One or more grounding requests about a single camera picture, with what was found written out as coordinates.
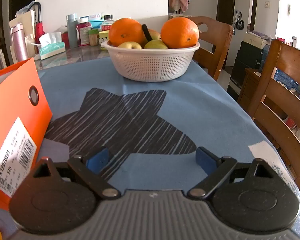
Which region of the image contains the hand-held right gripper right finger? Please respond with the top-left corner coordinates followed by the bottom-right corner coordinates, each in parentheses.
top-left (187, 147), bottom-right (277, 201)

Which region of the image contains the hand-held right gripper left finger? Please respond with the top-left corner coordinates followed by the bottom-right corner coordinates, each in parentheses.
top-left (32, 147), bottom-right (122, 201)

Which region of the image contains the orange cardboard box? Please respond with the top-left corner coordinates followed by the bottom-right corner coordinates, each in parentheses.
top-left (0, 57), bottom-right (53, 211)

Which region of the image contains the white plastic basket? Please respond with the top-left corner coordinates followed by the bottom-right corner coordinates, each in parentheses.
top-left (101, 40), bottom-right (200, 82)

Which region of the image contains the large orange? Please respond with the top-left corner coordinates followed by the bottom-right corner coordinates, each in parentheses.
top-left (161, 17), bottom-right (199, 49)
top-left (109, 18), bottom-right (147, 47)

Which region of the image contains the blue printed tablecloth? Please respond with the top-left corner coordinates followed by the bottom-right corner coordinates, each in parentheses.
top-left (0, 56), bottom-right (300, 240)

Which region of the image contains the wooden side table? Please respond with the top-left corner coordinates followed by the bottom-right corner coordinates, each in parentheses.
top-left (237, 67), bottom-right (267, 112)

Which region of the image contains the wooden slat-back chair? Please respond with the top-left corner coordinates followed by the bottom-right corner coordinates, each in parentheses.
top-left (247, 39), bottom-right (300, 203)

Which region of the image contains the stack of black boxes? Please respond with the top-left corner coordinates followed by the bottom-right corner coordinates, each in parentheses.
top-left (229, 41), bottom-right (264, 93)

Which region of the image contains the wooden chair with round cutout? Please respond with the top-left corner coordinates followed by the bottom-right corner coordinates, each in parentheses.
top-left (180, 16), bottom-right (234, 81)

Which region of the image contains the yellow apple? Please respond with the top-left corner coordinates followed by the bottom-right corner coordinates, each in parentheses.
top-left (117, 41), bottom-right (143, 50)

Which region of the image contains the green tissue box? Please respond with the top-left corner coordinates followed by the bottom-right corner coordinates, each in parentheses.
top-left (38, 32), bottom-right (66, 60)

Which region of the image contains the green-lidded jar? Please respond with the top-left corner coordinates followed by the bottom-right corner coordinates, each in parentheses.
top-left (89, 29), bottom-right (100, 46)

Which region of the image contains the yellow mug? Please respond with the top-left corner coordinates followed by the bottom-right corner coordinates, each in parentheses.
top-left (98, 30), bottom-right (110, 51)

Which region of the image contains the green pear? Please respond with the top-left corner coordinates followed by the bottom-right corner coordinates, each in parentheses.
top-left (144, 39), bottom-right (168, 50)

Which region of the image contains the red labelled jar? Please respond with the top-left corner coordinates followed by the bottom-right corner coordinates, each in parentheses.
top-left (76, 21), bottom-right (92, 47)

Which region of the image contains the white storage box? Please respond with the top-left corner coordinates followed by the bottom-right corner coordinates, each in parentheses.
top-left (242, 32), bottom-right (272, 50)

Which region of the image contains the grey tall bottle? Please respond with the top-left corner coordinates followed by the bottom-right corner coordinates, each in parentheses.
top-left (66, 13), bottom-right (78, 48)

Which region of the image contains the yellow-green pear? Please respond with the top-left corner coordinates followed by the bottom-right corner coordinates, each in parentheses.
top-left (147, 29), bottom-right (162, 41)

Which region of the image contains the black curved stem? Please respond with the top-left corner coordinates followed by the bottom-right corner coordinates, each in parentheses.
top-left (142, 24), bottom-right (153, 42)

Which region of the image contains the blue plastic container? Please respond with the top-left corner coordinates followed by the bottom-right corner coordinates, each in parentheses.
top-left (89, 19), bottom-right (104, 29)

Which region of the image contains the black-capped bottle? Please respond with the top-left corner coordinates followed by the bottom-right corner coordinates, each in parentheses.
top-left (101, 15), bottom-right (115, 32)

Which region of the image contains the pink thermos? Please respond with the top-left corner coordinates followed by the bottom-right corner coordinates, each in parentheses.
top-left (10, 23), bottom-right (29, 63)

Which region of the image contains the black hanging bag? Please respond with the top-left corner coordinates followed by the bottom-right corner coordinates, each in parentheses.
top-left (235, 12), bottom-right (245, 30)

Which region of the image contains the red folded umbrella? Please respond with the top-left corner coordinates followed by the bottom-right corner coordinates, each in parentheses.
top-left (30, 2), bottom-right (46, 54)

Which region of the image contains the beige paper bag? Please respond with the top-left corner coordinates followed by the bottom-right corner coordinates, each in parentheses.
top-left (9, 10), bottom-right (37, 64)

